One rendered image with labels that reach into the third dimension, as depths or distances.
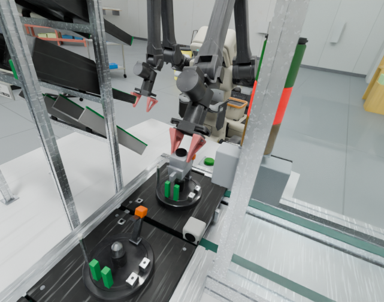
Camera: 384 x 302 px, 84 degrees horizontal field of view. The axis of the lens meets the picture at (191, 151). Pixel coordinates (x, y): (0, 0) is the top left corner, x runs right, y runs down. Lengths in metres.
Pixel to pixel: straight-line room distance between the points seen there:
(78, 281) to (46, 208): 0.38
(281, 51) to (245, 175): 0.17
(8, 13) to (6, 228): 0.60
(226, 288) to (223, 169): 0.29
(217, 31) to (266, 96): 0.43
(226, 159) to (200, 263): 0.28
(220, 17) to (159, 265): 0.66
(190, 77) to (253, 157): 0.28
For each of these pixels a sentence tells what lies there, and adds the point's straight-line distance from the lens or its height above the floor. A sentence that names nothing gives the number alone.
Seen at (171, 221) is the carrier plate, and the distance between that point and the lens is 0.59.
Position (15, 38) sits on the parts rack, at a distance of 0.46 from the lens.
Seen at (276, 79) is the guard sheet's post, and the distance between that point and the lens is 0.27.
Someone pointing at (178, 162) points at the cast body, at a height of 1.10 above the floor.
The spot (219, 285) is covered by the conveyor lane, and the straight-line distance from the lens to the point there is 0.57.
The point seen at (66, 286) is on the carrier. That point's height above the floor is 0.97.
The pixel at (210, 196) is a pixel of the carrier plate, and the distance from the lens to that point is 0.67.
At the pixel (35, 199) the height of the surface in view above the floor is 0.86.
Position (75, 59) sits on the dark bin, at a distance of 0.57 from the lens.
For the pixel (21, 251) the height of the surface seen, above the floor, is 0.86.
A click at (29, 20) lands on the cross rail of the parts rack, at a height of 1.39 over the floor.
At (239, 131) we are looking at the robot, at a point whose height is 0.77.
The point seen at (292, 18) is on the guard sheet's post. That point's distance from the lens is 0.27.
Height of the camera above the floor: 1.43
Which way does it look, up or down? 32 degrees down
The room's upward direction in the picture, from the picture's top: 5 degrees clockwise
